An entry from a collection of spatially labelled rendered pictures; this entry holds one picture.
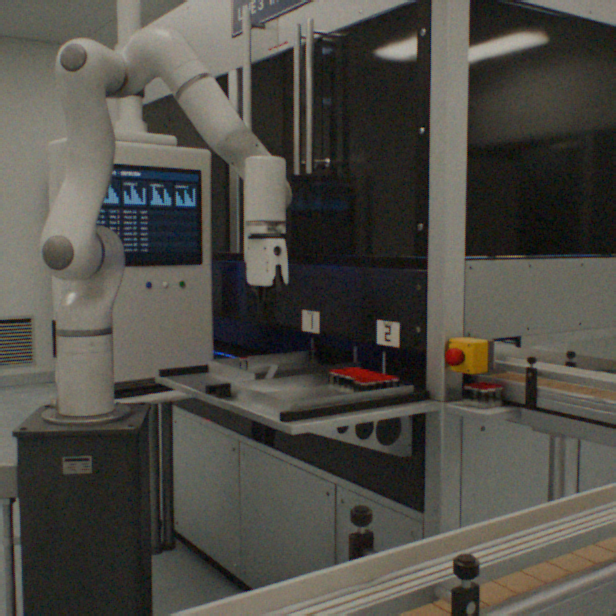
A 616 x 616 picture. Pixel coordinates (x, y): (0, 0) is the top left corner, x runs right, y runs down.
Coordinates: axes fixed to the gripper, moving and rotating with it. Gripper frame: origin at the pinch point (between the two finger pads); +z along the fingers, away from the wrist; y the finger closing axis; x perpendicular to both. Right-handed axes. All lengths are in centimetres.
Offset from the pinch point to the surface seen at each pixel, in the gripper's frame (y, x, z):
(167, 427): 100, -21, 49
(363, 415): -10.9, -17.5, 22.6
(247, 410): 7.0, 0.7, 22.6
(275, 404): -0.3, -2.1, 20.3
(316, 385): 19.5, -26.3, 21.9
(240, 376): 35.4, -13.2, 20.7
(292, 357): 54, -41, 20
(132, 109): 95, -8, -55
